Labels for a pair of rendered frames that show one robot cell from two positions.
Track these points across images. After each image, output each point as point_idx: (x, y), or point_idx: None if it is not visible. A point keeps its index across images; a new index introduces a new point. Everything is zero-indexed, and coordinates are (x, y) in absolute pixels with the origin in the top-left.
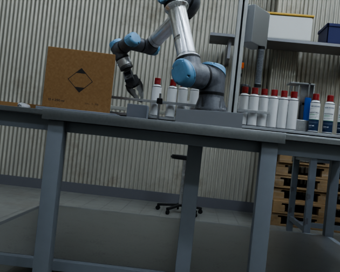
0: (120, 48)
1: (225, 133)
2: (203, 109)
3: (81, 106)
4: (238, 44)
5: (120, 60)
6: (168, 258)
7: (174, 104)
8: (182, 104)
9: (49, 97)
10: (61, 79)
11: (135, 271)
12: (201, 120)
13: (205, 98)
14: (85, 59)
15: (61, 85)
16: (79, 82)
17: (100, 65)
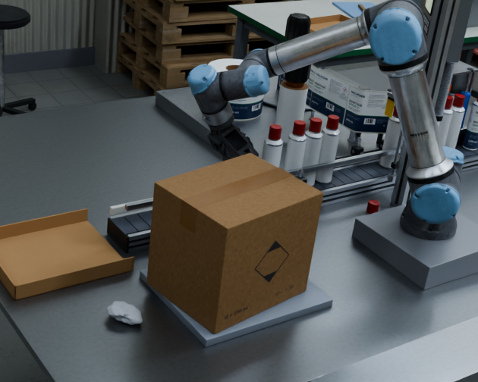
0: (225, 98)
1: None
2: (437, 236)
3: (271, 302)
4: (437, 68)
5: (219, 114)
6: None
7: (309, 171)
8: (320, 168)
9: (227, 314)
10: (246, 274)
11: None
12: (457, 271)
13: None
14: (281, 223)
15: (245, 284)
16: (270, 265)
17: (301, 222)
